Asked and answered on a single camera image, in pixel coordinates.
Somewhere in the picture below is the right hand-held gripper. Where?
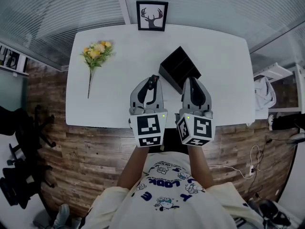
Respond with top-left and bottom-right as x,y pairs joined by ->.
175,77 -> 216,146

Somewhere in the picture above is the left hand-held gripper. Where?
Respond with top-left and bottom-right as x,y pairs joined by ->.
128,76 -> 168,149

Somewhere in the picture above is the small black object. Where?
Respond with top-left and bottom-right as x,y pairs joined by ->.
147,74 -> 160,92

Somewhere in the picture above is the black box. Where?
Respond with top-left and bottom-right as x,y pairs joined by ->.
158,46 -> 202,95

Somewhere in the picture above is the person's left forearm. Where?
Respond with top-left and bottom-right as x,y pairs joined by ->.
116,146 -> 150,190

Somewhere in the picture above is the person's right forearm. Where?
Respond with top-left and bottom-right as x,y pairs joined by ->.
187,144 -> 215,189

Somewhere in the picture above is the white standing desk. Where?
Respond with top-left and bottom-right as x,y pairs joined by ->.
65,24 -> 256,129

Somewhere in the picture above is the yellow artificial flower bouquet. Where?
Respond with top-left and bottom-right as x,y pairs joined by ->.
80,41 -> 116,99

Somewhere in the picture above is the white crumpled garment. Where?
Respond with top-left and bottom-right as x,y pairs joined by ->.
254,76 -> 277,120

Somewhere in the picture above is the black framed deer picture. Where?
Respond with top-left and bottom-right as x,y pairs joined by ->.
136,0 -> 169,32

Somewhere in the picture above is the white wooden chair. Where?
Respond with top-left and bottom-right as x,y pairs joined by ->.
253,62 -> 305,114

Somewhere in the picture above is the person's white printed t-shirt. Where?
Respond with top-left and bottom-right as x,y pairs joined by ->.
81,151 -> 265,229

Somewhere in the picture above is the black metal rack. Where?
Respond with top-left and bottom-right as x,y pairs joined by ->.
0,45 -> 29,76

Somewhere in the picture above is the black office chair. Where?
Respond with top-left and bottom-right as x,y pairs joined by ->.
0,105 -> 57,209

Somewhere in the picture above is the white floor cable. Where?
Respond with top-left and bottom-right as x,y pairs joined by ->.
208,144 -> 260,178

